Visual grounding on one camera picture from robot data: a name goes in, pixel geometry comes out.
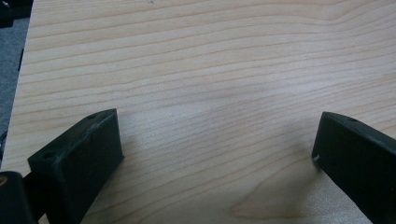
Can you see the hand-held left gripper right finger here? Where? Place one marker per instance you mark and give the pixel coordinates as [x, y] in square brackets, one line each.
[358, 165]

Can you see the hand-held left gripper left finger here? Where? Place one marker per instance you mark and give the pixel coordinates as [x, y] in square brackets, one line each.
[77, 161]

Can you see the black stand base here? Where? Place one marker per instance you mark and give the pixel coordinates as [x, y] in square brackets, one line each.
[12, 9]

